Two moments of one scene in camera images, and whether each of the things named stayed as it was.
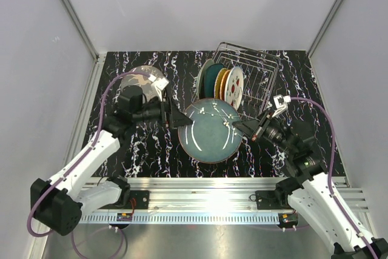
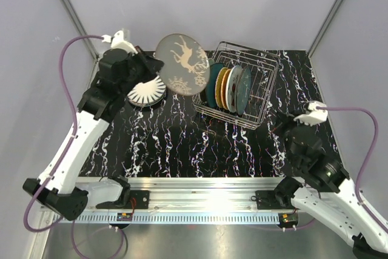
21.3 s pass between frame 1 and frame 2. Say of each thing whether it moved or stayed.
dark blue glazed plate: moved
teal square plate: stayed
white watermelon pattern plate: stayed
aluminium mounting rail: stayed
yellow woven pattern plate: stayed
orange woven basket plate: stayed
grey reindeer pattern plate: moved
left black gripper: moved
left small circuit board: stayed
